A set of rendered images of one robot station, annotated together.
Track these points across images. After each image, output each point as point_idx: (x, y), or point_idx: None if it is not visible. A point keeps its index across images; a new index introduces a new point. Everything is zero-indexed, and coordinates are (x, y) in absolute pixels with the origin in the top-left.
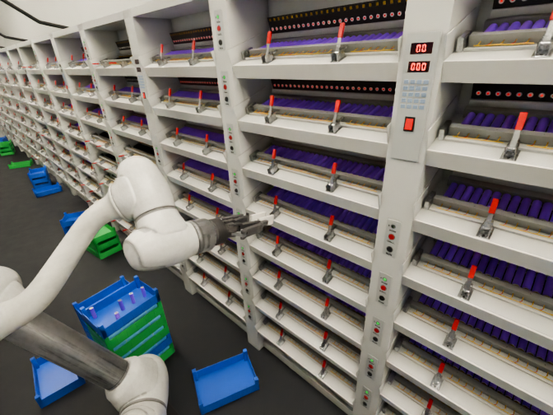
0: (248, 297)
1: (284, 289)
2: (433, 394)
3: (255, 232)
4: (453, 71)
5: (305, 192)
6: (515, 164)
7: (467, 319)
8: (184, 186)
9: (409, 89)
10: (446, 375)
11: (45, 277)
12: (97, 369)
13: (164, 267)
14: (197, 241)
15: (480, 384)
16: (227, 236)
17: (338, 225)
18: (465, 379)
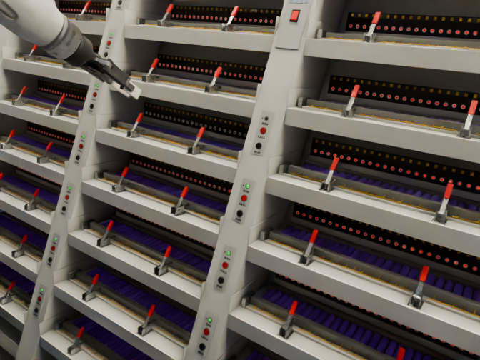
0: (46, 273)
1: (110, 248)
2: (279, 351)
3: (120, 78)
4: None
5: (180, 97)
6: (371, 43)
7: (326, 248)
8: (13, 114)
9: None
10: (297, 328)
11: None
12: None
13: (15, 20)
14: (61, 25)
15: (333, 332)
16: (90, 56)
17: (206, 144)
18: (318, 327)
